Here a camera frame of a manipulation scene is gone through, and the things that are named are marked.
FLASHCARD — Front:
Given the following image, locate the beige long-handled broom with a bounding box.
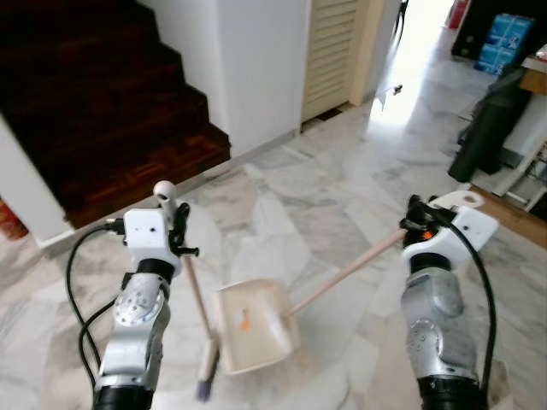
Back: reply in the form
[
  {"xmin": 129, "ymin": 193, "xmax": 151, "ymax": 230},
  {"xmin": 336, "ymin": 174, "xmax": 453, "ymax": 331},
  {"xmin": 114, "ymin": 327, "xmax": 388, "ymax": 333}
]
[{"xmin": 154, "ymin": 180, "xmax": 222, "ymax": 403}]

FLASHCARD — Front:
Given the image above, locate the beige long-handled dustpan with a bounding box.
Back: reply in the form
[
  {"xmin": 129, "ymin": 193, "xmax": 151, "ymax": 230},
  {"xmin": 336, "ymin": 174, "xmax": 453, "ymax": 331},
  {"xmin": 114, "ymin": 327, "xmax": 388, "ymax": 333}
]
[{"xmin": 212, "ymin": 191, "xmax": 485, "ymax": 378}]

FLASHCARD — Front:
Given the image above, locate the black long rolled bag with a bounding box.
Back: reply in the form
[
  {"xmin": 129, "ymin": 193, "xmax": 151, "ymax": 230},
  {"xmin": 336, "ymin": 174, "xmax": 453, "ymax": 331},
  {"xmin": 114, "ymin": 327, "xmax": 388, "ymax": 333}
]
[{"xmin": 448, "ymin": 67, "xmax": 532, "ymax": 184}]

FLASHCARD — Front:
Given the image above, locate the dark wooden staircase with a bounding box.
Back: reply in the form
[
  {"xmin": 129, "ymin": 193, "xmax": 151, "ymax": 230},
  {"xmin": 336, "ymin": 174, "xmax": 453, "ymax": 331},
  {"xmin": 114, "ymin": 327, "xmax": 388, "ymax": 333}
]
[{"xmin": 0, "ymin": 0, "xmax": 232, "ymax": 230}]

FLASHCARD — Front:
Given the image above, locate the beige louvered door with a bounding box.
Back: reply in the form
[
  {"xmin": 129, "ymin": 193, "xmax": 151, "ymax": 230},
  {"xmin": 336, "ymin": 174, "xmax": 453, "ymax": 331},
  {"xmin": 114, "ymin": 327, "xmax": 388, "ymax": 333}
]
[{"xmin": 300, "ymin": 0, "xmax": 386, "ymax": 126}]

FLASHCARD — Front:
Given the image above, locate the blue printed box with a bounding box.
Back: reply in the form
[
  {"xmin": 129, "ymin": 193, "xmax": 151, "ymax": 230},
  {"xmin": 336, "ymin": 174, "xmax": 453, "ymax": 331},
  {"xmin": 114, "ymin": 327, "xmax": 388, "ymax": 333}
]
[{"xmin": 474, "ymin": 13, "xmax": 536, "ymax": 77}]

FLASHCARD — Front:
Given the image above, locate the red fire extinguisher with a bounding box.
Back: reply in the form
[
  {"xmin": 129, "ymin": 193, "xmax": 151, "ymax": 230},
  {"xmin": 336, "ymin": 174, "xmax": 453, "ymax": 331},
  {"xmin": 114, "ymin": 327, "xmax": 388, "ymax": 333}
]
[{"xmin": 448, "ymin": 0, "xmax": 470, "ymax": 32}]

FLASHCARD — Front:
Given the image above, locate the black cabinet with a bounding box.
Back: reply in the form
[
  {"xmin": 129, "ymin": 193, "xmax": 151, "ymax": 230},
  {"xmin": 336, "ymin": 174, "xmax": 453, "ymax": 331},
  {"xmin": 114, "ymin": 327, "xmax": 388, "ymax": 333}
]
[{"xmin": 453, "ymin": 0, "xmax": 547, "ymax": 61}]

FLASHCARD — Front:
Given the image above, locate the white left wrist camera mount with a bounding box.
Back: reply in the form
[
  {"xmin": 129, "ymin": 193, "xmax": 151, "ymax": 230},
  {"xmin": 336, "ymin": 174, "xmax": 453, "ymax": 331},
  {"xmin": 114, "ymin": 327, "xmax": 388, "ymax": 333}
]
[{"xmin": 124, "ymin": 208, "xmax": 178, "ymax": 261}]

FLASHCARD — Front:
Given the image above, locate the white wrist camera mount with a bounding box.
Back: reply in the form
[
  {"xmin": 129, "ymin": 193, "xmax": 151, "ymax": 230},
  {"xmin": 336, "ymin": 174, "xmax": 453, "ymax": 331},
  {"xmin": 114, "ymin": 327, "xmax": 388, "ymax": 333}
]
[
  {"xmin": 124, "ymin": 208, "xmax": 178, "ymax": 261},
  {"xmin": 402, "ymin": 207, "xmax": 500, "ymax": 271}
]

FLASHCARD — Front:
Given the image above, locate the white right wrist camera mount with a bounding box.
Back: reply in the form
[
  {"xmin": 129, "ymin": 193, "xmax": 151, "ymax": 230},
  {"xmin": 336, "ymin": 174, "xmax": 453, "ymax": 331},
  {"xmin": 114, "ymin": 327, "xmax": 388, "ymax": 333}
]
[{"xmin": 402, "ymin": 207, "xmax": 500, "ymax": 271}]

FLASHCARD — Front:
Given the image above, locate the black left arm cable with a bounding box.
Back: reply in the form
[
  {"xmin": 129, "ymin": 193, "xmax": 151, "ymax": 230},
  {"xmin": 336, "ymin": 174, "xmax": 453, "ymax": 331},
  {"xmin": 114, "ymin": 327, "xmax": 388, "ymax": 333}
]
[{"xmin": 66, "ymin": 218, "xmax": 129, "ymax": 387}]

